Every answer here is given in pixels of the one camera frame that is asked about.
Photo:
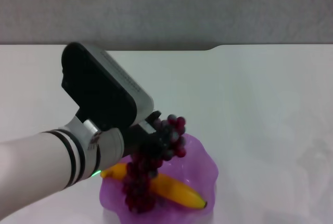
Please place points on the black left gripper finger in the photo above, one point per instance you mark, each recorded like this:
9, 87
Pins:
154, 116

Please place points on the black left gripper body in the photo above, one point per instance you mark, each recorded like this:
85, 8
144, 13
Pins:
135, 140

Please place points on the dark red grape bunch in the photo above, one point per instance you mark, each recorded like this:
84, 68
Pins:
140, 182

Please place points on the yellow banana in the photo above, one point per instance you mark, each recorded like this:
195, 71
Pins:
182, 192

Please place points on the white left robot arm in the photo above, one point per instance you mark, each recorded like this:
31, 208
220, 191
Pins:
39, 161

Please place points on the purple wavy plastic plate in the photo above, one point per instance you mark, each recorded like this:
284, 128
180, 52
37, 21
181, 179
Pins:
203, 166

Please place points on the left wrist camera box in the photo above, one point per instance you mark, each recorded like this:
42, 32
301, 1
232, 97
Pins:
104, 91

